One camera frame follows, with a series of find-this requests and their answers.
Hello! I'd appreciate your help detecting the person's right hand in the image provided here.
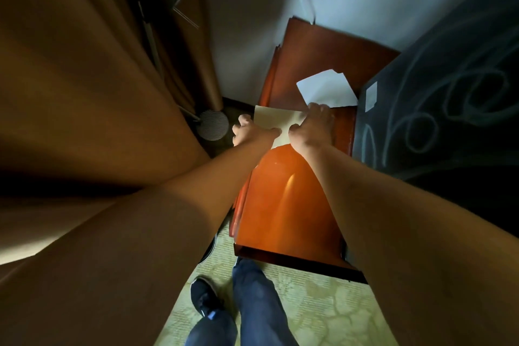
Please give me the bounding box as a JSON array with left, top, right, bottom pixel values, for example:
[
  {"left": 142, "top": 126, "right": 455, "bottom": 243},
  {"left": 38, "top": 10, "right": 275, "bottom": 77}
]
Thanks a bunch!
[{"left": 288, "top": 102, "right": 337, "bottom": 156}]

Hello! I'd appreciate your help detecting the person's left hand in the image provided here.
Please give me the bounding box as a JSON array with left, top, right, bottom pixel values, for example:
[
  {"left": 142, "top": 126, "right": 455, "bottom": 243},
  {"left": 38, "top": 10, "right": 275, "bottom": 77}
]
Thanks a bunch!
[{"left": 232, "top": 114, "right": 283, "bottom": 148}]

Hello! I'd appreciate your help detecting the beige paper sheet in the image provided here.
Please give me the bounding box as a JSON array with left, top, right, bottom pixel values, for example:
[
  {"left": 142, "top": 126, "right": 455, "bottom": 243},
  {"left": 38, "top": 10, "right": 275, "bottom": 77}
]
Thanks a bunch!
[{"left": 253, "top": 105, "right": 309, "bottom": 150}]

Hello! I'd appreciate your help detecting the person's right forearm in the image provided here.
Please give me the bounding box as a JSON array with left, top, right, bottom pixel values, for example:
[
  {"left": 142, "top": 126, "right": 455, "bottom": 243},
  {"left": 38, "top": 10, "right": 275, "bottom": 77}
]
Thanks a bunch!
[{"left": 299, "top": 142, "right": 519, "bottom": 346}]

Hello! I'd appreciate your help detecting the person's left forearm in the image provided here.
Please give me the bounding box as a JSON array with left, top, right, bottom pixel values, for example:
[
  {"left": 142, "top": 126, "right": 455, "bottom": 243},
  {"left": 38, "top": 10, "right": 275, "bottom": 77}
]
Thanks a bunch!
[{"left": 0, "top": 133, "right": 280, "bottom": 346}]

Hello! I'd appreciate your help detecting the white paper sheet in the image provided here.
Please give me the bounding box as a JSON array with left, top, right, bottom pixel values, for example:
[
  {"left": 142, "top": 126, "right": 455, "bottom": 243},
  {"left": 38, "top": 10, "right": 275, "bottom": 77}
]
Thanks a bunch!
[{"left": 296, "top": 69, "right": 358, "bottom": 109}]

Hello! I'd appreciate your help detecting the round grey lamp base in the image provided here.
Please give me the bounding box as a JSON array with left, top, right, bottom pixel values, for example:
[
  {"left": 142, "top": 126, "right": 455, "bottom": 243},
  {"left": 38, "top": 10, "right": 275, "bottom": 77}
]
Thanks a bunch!
[{"left": 197, "top": 110, "right": 230, "bottom": 142}]

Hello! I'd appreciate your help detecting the glossy reddish wooden nightstand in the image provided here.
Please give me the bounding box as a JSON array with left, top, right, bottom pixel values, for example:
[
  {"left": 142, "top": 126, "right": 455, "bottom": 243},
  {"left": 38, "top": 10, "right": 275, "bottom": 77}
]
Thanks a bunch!
[{"left": 229, "top": 17, "right": 402, "bottom": 285}]

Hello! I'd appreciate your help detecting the white fabric label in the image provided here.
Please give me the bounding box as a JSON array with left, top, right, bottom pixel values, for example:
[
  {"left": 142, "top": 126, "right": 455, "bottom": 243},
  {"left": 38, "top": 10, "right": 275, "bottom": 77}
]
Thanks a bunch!
[{"left": 365, "top": 81, "right": 378, "bottom": 113}]

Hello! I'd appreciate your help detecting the brown wooden panel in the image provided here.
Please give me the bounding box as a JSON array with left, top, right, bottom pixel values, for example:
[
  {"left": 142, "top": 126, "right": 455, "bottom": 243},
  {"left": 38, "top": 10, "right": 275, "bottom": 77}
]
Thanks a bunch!
[{"left": 172, "top": 0, "right": 224, "bottom": 112}]

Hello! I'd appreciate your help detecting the dark lamp pole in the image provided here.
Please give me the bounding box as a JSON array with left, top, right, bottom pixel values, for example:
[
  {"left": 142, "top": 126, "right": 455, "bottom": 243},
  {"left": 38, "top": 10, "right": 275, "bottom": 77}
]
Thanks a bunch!
[{"left": 130, "top": 0, "right": 200, "bottom": 121}]

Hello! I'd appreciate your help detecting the dark swirl-patterned bed cover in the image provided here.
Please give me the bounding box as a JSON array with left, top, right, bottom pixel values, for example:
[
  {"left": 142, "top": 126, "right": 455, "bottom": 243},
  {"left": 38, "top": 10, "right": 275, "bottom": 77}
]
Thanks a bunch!
[{"left": 352, "top": 0, "right": 519, "bottom": 239}]

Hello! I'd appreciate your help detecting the person's right jeans leg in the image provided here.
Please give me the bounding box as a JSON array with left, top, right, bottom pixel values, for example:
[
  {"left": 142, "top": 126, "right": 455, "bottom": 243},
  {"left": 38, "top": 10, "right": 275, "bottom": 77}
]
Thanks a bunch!
[{"left": 231, "top": 258, "right": 300, "bottom": 346}]

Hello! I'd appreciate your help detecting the person's jeans leg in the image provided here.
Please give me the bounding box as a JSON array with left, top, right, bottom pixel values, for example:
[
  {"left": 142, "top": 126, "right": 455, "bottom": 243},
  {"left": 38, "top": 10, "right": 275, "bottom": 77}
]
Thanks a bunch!
[
  {"left": 231, "top": 258, "right": 300, "bottom": 346},
  {"left": 184, "top": 308, "right": 238, "bottom": 346}
]

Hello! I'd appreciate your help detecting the black shoe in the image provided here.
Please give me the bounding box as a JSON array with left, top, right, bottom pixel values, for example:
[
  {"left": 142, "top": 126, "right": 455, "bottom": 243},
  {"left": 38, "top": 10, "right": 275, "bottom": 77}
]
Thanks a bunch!
[{"left": 190, "top": 275, "right": 224, "bottom": 319}]

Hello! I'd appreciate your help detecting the brown curtain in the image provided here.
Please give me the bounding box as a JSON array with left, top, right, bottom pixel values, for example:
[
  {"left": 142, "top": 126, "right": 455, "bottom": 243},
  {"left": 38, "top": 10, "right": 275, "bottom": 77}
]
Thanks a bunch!
[{"left": 0, "top": 0, "right": 211, "bottom": 267}]

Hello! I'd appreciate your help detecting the person's left jeans leg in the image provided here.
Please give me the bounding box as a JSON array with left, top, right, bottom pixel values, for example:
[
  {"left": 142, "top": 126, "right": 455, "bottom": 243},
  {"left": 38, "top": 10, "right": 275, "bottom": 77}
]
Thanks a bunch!
[{"left": 184, "top": 308, "right": 238, "bottom": 346}]

